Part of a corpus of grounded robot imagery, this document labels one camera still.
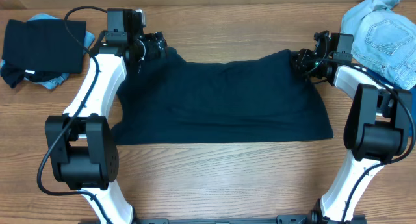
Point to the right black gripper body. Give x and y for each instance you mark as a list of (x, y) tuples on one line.
[(301, 60)]

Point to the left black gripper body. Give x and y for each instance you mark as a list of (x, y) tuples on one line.
[(159, 46)]

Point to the black t-shirt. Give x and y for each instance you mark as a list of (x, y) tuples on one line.
[(170, 100)]

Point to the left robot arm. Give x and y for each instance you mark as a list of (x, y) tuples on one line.
[(82, 157)]

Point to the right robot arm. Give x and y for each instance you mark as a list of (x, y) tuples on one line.
[(379, 130)]

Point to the crumpled light denim jeans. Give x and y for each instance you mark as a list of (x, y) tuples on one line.
[(384, 41)]

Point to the dark blue garment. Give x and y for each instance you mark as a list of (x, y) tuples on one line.
[(403, 118)]

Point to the folded black shirt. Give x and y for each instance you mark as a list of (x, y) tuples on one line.
[(45, 45)]

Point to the black garment under stack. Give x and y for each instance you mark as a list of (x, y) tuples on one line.
[(13, 76)]

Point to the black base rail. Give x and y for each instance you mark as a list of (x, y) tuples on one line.
[(221, 221)]

